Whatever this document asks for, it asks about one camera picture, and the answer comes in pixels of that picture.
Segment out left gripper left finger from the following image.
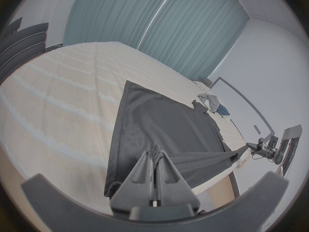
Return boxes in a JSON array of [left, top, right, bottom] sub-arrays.
[[110, 150, 155, 214]]

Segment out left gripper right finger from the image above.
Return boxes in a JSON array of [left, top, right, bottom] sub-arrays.
[[155, 151, 201, 213]]

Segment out black shorts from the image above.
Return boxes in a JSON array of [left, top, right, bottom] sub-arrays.
[[104, 80, 249, 198]]

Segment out bed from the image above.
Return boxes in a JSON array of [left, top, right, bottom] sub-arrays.
[[0, 17, 251, 214]]

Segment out blue knit garment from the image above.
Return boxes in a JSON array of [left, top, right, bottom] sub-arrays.
[[215, 105, 230, 116]]

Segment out grey knit garment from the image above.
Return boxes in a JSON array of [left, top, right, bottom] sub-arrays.
[[197, 93, 220, 112]]

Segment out blue-green curtain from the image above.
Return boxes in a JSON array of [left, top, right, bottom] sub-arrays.
[[63, 0, 179, 51], [137, 0, 249, 80]]

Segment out white door with grey frame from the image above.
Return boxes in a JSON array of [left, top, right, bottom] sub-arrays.
[[209, 77, 276, 142]]

